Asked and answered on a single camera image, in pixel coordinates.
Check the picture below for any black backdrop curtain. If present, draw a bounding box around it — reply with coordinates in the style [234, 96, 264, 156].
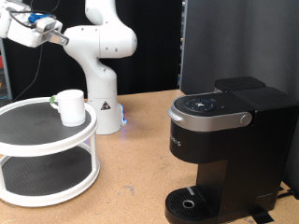
[0, 0, 183, 104]

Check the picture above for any white two-tier turntable shelf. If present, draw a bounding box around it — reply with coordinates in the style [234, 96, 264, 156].
[0, 96, 101, 208]

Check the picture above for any black tape piece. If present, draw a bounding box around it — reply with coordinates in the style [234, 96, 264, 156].
[249, 207, 276, 224]

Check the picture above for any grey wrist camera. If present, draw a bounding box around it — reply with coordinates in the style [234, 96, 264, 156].
[35, 16, 64, 34]

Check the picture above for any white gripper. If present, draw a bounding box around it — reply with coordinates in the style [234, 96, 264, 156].
[7, 8, 70, 49]

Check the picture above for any dark grey partition panel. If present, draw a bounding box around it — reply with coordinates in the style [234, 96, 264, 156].
[179, 0, 299, 200]

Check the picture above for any black power cable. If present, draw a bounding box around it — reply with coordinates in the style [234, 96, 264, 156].
[276, 186, 295, 200]

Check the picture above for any grey metal pole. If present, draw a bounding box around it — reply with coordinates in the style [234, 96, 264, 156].
[0, 38, 13, 104]

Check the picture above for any white mug green taped handle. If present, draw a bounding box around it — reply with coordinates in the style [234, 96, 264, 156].
[50, 89, 87, 128]

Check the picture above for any blue cable connector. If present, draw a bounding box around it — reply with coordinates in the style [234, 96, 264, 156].
[27, 12, 45, 24]

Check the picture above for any black Keurig coffee machine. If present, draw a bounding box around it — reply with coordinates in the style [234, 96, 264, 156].
[164, 76, 299, 224]

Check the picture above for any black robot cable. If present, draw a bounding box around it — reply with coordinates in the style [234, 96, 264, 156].
[8, 0, 62, 102]

